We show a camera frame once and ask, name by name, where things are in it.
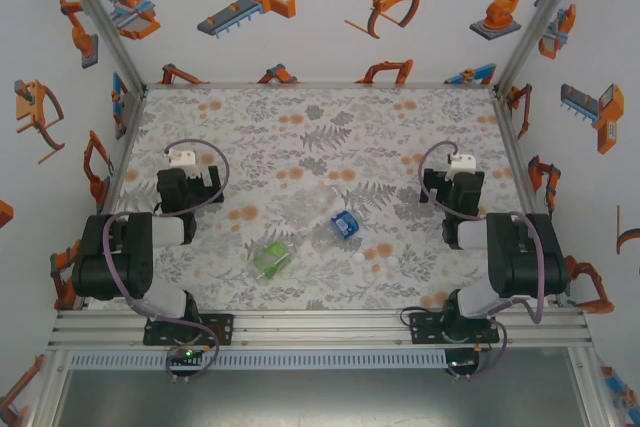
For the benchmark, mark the floral patterned table cover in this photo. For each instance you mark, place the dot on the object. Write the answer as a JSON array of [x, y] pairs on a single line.
[[320, 147]]

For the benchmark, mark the narrow aluminium back rail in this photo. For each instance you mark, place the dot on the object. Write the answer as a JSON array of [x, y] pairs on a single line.
[[320, 85]]

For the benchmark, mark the green label plastic bottle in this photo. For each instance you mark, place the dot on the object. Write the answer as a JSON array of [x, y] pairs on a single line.
[[270, 258]]

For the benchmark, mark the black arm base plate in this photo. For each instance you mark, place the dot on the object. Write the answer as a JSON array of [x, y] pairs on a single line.
[[225, 329], [420, 329]]

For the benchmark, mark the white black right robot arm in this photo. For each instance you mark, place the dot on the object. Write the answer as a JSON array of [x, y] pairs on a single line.
[[525, 257]]

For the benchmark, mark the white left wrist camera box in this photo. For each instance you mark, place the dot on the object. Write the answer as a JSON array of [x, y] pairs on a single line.
[[182, 159]]

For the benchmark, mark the narrow aluminium side rail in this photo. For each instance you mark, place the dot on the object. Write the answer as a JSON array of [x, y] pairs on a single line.
[[516, 147], [112, 182]]

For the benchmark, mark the small green circuit board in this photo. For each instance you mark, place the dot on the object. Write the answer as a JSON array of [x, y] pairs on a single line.
[[462, 362], [186, 354]]

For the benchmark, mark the blue label plastic bottle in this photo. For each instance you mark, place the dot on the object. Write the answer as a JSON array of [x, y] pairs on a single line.
[[345, 224]]

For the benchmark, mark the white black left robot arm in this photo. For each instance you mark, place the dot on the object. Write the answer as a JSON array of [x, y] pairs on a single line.
[[112, 257]]

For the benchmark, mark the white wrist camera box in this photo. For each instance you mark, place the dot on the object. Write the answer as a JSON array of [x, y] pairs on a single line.
[[182, 159], [461, 165]]

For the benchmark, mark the aluminium frame post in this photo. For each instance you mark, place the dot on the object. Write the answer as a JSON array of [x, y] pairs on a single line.
[[102, 17], [541, 17]]

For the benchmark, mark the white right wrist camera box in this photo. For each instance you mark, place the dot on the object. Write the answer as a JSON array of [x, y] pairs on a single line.
[[461, 165]]

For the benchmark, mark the wide grooved aluminium rail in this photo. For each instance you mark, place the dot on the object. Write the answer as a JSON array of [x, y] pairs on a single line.
[[320, 329]]

